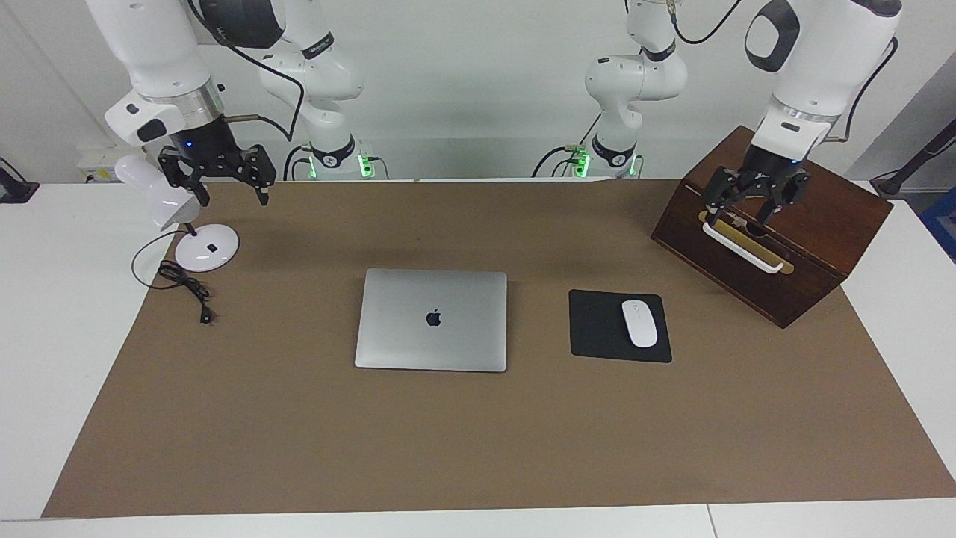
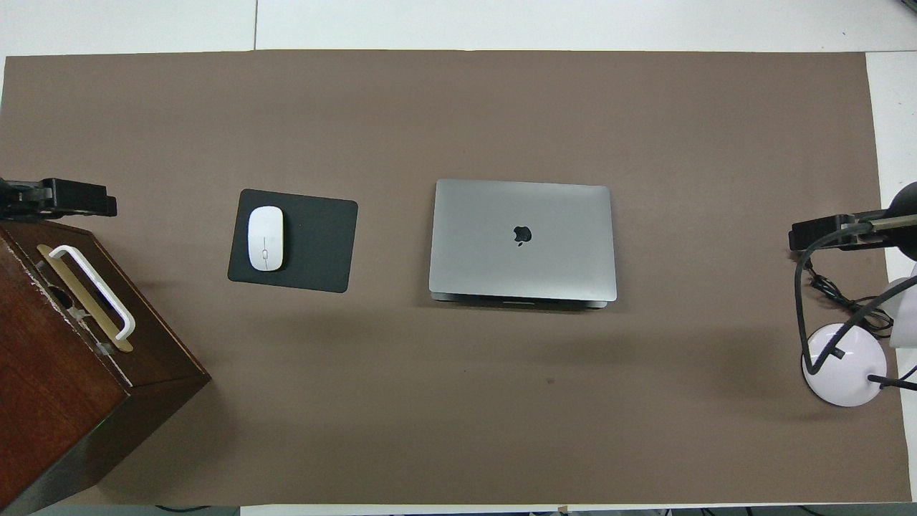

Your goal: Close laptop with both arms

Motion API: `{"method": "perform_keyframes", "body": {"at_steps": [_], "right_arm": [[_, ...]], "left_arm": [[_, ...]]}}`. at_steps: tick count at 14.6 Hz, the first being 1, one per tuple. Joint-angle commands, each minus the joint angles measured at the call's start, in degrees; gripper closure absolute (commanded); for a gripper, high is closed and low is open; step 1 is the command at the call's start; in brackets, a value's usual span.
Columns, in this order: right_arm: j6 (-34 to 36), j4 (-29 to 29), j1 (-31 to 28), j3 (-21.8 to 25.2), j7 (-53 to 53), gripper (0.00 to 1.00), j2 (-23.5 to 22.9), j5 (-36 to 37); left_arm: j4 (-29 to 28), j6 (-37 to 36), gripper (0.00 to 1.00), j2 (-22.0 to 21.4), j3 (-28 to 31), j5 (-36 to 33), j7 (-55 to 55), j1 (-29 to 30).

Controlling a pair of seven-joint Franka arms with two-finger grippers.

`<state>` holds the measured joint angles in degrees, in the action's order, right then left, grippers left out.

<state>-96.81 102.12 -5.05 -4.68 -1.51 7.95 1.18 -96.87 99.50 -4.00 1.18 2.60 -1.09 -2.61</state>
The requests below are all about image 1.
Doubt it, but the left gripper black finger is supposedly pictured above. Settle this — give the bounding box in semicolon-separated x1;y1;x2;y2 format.
706;166;748;225
758;170;811;225

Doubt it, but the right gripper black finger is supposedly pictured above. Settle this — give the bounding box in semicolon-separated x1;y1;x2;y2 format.
238;144;277;206
158;147;210;206

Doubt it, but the grey aluminium laptop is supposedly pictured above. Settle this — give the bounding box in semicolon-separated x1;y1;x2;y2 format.
354;268;509;373

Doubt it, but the dark brown wooden box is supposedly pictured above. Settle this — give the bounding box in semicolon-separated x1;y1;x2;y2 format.
651;125;894;330

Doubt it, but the white desk lamp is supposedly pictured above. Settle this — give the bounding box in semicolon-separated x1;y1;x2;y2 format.
114;155;240;273

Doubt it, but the black tripod stand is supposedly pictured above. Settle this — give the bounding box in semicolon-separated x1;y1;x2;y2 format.
872;118;956;197

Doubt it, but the blue crate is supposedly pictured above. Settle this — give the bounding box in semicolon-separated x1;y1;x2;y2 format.
920;187;956;264

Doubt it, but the black desk clamp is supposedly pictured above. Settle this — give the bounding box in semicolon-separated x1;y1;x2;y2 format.
0;158;40;204

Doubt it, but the white computer mouse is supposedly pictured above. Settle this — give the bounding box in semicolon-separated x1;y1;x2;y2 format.
621;300;659;349

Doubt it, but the black mouse pad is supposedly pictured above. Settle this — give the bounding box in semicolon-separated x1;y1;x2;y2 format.
568;289;673;364

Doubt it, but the brown paper table mat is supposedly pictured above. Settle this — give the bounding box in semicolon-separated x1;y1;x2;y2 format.
41;179;956;519

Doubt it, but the black right base cable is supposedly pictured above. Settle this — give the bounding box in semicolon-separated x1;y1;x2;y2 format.
282;144;314;182

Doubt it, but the black base cable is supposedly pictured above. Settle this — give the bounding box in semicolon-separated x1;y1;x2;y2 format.
532;112;603;179
282;144;314;182

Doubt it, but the brass handle plate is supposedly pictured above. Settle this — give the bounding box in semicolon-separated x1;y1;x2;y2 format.
698;211;795;276

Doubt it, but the white box handle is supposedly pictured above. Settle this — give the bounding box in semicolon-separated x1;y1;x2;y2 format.
702;218;785;274

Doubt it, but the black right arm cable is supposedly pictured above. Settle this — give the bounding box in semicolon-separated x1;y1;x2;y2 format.
187;0;308;143

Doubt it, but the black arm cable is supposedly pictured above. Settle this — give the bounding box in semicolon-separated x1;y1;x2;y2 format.
187;0;308;143
668;0;898;143

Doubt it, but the white wall power strip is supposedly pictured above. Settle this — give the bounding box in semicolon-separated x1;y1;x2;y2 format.
77;144;161;184

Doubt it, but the black lamp power cable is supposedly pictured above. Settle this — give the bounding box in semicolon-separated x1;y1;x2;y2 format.
131;228;217;326

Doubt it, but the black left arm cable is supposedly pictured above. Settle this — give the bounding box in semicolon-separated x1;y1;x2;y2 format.
668;0;898;143

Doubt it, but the black left base cable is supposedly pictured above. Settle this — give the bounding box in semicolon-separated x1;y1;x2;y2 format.
532;112;603;179

